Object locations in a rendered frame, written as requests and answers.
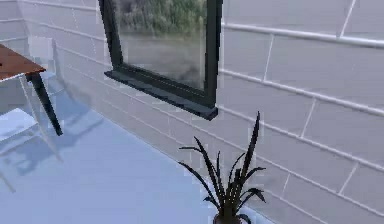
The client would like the black framed window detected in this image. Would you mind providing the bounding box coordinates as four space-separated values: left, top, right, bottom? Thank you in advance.
97 0 224 122

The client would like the brown table with black legs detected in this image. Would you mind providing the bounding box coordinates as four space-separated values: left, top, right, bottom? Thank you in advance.
0 44 64 137

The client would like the dark spiky house plant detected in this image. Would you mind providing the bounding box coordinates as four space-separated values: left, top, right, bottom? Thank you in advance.
177 111 267 224

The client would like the white chair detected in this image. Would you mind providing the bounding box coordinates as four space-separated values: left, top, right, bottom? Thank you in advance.
0 35 65 194

